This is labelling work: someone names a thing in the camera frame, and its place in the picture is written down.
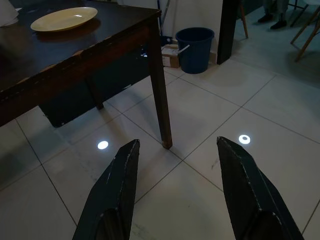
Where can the dark door frame post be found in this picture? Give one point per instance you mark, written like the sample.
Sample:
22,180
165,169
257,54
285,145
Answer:
226,32

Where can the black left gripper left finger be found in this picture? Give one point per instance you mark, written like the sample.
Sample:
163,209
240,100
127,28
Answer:
112,195

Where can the black case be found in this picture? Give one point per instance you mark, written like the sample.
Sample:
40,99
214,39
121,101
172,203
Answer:
112,80

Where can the small cardboard box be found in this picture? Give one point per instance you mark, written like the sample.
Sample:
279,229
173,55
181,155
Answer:
170,60

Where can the dark wooden table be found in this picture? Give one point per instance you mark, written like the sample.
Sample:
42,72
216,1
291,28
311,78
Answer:
75,50

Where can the blue plastic bucket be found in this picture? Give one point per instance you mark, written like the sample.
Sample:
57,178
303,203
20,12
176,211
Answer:
195,55

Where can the yellow round plate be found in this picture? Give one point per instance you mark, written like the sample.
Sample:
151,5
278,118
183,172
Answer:
63,18

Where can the white paper napkin stack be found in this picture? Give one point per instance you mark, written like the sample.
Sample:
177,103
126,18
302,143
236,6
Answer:
7,12

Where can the white chair with wooden legs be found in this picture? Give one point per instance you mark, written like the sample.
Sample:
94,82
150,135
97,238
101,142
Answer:
314,2
244,20

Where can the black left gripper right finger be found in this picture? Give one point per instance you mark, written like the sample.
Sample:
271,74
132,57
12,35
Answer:
250,200

